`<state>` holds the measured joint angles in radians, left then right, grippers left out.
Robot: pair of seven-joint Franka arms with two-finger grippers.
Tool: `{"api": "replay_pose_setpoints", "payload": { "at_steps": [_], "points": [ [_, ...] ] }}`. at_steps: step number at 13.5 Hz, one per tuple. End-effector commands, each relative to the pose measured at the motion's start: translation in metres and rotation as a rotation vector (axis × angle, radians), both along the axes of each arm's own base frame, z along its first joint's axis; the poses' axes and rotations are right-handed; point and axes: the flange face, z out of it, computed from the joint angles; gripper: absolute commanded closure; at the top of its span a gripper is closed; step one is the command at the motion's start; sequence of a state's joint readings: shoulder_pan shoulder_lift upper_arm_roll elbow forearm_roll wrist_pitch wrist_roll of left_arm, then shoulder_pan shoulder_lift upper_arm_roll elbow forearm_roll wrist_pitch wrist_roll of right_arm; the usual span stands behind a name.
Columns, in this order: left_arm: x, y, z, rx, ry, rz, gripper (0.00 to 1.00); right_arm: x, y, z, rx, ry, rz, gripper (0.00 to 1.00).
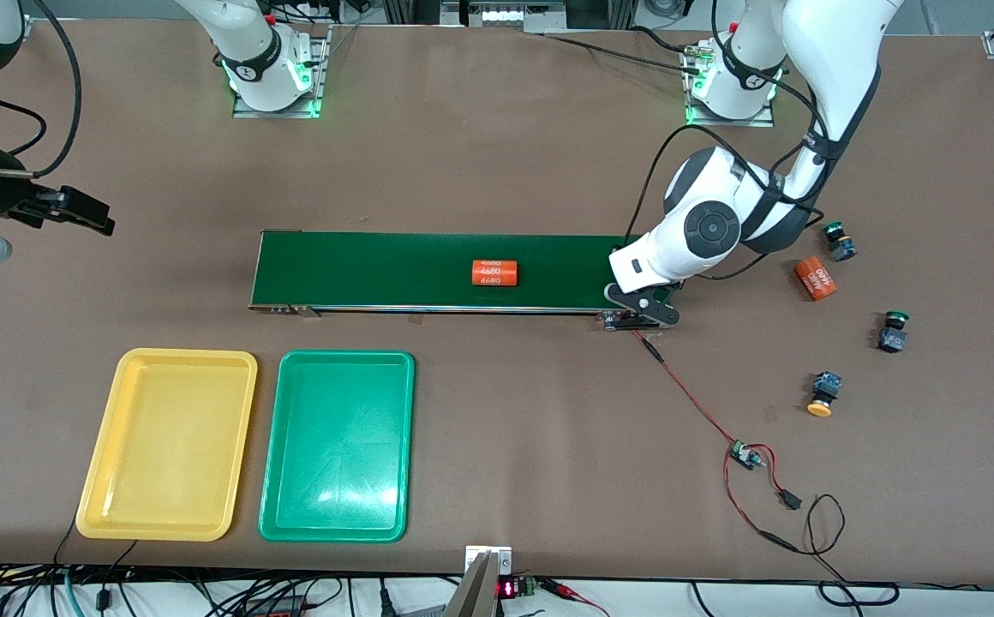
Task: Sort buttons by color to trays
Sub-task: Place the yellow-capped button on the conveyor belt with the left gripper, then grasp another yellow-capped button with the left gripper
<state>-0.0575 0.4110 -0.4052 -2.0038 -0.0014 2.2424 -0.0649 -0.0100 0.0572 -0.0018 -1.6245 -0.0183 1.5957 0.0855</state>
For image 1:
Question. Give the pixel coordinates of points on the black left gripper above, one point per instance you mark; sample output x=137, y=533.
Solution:
x=631, y=322

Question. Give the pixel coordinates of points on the green push button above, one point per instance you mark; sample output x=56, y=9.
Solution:
x=842, y=248
x=891, y=340

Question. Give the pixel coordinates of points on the yellow push button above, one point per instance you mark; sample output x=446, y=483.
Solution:
x=821, y=407

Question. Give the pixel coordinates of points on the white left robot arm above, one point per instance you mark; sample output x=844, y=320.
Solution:
x=831, y=51

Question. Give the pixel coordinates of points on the small circuit board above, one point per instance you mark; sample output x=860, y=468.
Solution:
x=745, y=455

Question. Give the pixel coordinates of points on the yellow plastic tray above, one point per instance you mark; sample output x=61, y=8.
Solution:
x=167, y=446

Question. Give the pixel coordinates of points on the green belt conveyor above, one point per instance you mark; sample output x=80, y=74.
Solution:
x=377, y=270

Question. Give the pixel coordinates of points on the red probe lead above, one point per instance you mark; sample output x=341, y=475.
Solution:
x=565, y=590

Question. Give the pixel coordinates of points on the red digit display module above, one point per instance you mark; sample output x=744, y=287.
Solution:
x=507, y=589

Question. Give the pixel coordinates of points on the green plastic tray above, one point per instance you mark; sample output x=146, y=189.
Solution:
x=334, y=446

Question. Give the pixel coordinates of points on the aluminium frame structure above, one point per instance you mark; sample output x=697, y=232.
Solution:
x=505, y=13

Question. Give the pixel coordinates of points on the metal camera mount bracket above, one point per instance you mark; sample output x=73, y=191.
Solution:
x=482, y=591

